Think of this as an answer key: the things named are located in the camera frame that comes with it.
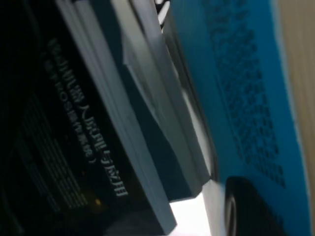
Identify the black mobile robot book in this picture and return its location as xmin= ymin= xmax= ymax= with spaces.
xmin=0 ymin=0 xmax=178 ymax=236

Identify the blue and grey DTC book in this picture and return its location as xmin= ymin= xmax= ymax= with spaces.
xmin=169 ymin=0 xmax=315 ymax=236

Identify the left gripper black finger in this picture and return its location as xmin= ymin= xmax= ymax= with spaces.
xmin=224 ymin=176 xmax=292 ymax=236

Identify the white spine teal cover book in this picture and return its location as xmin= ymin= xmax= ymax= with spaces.
xmin=109 ymin=0 xmax=212 ymax=201

